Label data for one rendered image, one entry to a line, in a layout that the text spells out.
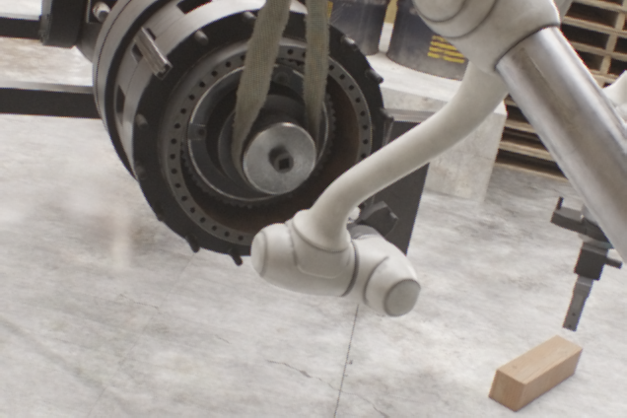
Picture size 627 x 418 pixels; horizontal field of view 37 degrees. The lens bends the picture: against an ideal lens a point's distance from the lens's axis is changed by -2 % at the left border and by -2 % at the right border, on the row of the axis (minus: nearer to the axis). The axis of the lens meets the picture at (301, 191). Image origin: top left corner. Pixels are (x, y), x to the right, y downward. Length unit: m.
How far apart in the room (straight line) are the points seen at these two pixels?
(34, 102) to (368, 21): 2.62
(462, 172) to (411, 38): 0.84
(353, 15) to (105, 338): 2.70
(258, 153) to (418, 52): 3.30
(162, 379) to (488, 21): 1.65
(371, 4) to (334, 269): 3.54
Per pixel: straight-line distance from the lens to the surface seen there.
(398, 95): 4.46
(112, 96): 2.06
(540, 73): 1.23
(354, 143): 1.89
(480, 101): 1.48
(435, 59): 4.97
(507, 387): 2.86
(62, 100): 2.78
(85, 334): 2.78
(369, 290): 1.60
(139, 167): 1.81
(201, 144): 1.87
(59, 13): 3.05
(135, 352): 2.73
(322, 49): 1.74
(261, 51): 1.71
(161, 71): 1.71
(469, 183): 4.57
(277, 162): 1.73
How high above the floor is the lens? 1.39
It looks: 19 degrees down
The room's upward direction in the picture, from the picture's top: 12 degrees clockwise
